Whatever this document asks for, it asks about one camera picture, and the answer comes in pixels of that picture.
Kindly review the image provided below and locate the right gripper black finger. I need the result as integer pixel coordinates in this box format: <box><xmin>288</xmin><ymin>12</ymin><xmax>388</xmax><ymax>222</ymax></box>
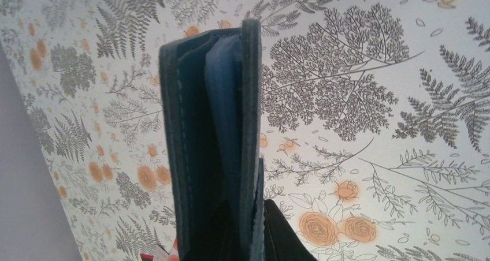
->
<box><xmin>264</xmin><ymin>199</ymin><xmax>316</xmax><ymax>261</ymax></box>

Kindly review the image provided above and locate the blue leather card holder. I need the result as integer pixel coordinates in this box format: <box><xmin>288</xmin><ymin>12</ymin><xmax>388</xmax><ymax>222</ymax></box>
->
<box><xmin>158</xmin><ymin>19</ymin><xmax>265</xmax><ymax>260</ymax></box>

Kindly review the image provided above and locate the floral patterned table mat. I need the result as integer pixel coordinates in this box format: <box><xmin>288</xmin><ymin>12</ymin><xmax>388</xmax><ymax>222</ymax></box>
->
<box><xmin>1</xmin><ymin>0</ymin><xmax>489</xmax><ymax>260</ymax></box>

